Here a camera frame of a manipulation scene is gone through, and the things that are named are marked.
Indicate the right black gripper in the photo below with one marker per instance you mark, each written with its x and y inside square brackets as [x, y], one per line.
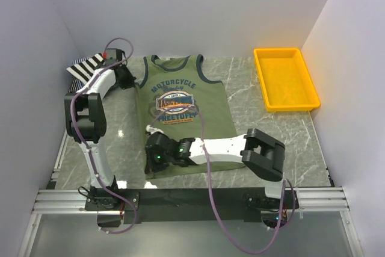
[152, 167]

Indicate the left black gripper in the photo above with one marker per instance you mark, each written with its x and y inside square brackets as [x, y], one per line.
[130, 82]

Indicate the green motorcycle tank top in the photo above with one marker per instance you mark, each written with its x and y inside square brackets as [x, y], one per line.
[176, 97]

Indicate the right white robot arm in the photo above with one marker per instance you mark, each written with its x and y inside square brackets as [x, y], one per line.
[258, 151]

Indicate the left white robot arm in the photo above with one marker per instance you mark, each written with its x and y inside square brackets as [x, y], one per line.
[86, 124]

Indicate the black white striped tank top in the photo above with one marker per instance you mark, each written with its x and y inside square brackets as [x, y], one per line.
[84, 69]

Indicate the thin striped navy tank top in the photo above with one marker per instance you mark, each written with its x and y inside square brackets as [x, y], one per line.
[75, 86]

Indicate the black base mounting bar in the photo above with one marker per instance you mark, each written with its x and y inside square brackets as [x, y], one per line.
[180, 204]

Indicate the yellow plastic tray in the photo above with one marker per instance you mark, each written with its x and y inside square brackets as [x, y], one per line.
[285, 81]

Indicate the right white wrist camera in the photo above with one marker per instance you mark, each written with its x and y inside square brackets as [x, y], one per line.
[150, 130]

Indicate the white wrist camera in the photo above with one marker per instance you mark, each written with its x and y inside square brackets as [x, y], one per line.
[150, 130]
[114, 55]

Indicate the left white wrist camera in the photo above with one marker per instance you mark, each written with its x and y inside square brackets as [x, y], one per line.
[114, 55]

